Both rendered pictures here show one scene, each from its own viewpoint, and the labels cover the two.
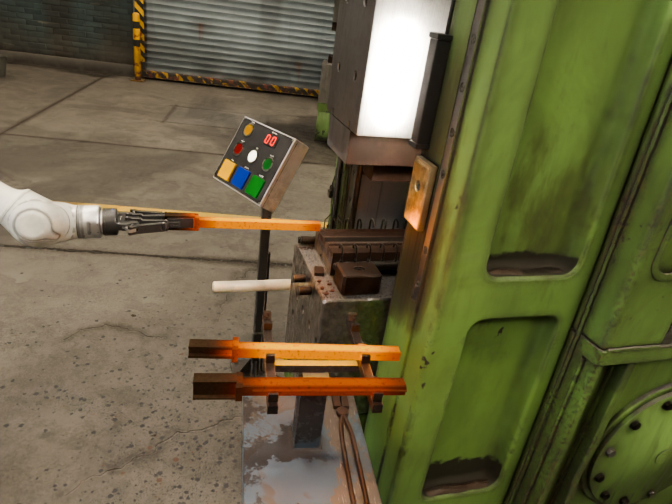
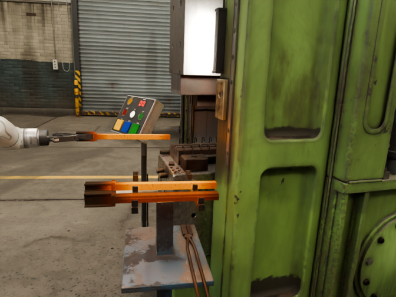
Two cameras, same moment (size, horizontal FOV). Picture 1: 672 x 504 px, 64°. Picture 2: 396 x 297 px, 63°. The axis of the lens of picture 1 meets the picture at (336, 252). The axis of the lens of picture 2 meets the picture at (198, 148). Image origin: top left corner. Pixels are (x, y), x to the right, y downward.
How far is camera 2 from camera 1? 36 cm
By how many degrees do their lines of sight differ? 12
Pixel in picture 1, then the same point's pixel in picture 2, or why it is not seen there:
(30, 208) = not seen: outside the picture
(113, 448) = not seen: outside the picture
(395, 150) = (208, 85)
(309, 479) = (165, 269)
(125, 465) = not seen: outside the picture
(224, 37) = (126, 89)
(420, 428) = (241, 248)
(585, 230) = (320, 109)
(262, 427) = (137, 247)
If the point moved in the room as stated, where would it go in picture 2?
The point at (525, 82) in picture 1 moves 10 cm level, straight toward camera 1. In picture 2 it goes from (266, 18) to (263, 13)
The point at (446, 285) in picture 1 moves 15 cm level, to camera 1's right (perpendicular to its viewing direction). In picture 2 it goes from (241, 144) to (280, 146)
